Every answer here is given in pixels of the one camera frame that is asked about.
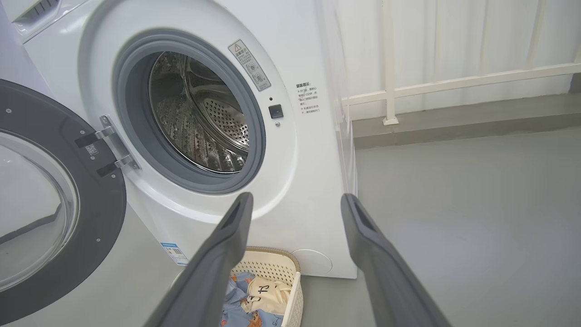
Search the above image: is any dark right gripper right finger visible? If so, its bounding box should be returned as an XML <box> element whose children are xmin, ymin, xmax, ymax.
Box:
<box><xmin>341</xmin><ymin>193</ymin><xmax>452</xmax><ymax>327</ymax></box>

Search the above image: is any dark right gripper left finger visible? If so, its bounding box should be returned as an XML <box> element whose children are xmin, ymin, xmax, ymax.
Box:
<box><xmin>144</xmin><ymin>192</ymin><xmax>254</xmax><ymax>327</ymax></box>

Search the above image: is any light blue orange print garment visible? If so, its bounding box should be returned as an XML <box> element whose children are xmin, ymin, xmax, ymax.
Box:
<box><xmin>221</xmin><ymin>272</ymin><xmax>256</xmax><ymax>327</ymax></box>

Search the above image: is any cream garment with black print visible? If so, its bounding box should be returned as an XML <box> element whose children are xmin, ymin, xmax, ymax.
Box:
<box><xmin>241</xmin><ymin>277</ymin><xmax>292</xmax><ymax>315</ymax></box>

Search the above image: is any black round glass washer door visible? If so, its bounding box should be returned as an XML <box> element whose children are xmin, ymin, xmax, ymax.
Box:
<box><xmin>0</xmin><ymin>79</ymin><xmax>127</xmax><ymax>325</ymax></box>

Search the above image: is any cream perforated laundry basket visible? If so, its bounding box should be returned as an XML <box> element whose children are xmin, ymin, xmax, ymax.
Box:
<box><xmin>218</xmin><ymin>247</ymin><xmax>304</xmax><ymax>327</ymax></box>

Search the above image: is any white front-load washing machine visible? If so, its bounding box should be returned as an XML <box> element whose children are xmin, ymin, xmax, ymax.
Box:
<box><xmin>0</xmin><ymin>0</ymin><xmax>358</xmax><ymax>279</ymax></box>

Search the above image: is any blue energy label sticker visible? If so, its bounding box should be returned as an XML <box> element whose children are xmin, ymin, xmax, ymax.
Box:
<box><xmin>160</xmin><ymin>242</ymin><xmax>189</xmax><ymax>266</ymax></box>

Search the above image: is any white metal railing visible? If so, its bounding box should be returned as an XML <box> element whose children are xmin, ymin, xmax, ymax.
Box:
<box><xmin>336</xmin><ymin>0</ymin><xmax>581</xmax><ymax>126</ymax></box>

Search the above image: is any grey warning sticker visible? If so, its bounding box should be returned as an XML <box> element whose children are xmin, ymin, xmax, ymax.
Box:
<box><xmin>228</xmin><ymin>40</ymin><xmax>271</xmax><ymax>92</ymax></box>

